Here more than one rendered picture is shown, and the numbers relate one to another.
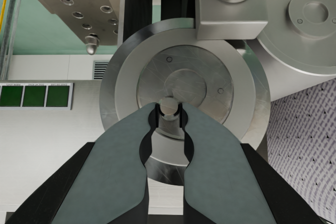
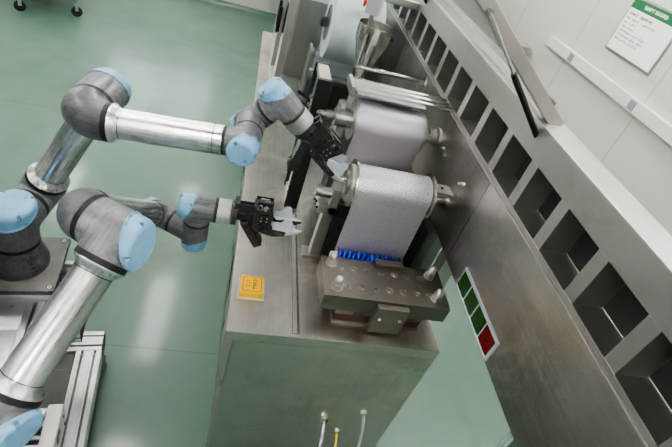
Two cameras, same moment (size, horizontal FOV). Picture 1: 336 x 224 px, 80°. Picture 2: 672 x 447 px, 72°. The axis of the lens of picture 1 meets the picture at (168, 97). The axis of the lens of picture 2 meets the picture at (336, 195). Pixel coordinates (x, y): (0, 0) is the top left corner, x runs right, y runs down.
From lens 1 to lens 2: 1.36 m
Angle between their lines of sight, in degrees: 72
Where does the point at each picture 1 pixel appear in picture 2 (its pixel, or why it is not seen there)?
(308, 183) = (390, 135)
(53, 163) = (492, 241)
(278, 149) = (406, 149)
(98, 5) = (391, 277)
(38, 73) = not seen: outside the picture
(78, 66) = not seen: outside the picture
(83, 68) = not seen: outside the picture
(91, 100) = (459, 260)
